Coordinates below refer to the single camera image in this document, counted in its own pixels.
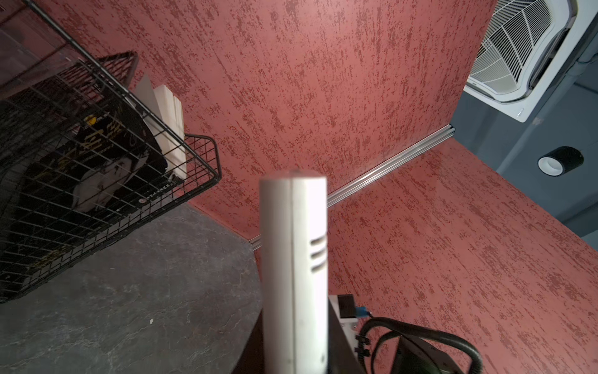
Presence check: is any black wire rack organizer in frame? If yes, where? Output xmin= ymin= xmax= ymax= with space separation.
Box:
xmin=1 ymin=1 xmax=222 ymax=303

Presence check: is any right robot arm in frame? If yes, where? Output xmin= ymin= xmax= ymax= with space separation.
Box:
xmin=390 ymin=336 xmax=463 ymax=374

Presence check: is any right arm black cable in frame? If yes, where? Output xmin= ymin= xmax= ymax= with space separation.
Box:
xmin=357 ymin=316 xmax=484 ymax=374

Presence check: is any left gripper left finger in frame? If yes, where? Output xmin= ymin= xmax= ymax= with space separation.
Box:
xmin=231 ymin=313 xmax=264 ymax=374

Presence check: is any black ceiling spotlight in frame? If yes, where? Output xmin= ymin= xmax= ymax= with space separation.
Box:
xmin=537 ymin=146 xmax=584 ymax=177

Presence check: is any yellow black item in rack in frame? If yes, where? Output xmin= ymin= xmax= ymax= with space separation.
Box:
xmin=22 ymin=103 xmax=168 ymax=217

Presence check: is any long white remote control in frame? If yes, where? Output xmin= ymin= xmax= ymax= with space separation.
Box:
xmin=259 ymin=170 xmax=329 ymax=373

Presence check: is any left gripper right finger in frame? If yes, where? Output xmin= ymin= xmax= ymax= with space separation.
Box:
xmin=327 ymin=302 xmax=365 ymax=374

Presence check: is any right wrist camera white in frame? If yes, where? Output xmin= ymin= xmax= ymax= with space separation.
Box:
xmin=329 ymin=295 xmax=372 ymax=357

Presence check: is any white ceiling air conditioner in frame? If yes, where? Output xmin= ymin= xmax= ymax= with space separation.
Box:
xmin=464 ymin=0 xmax=597 ymax=122

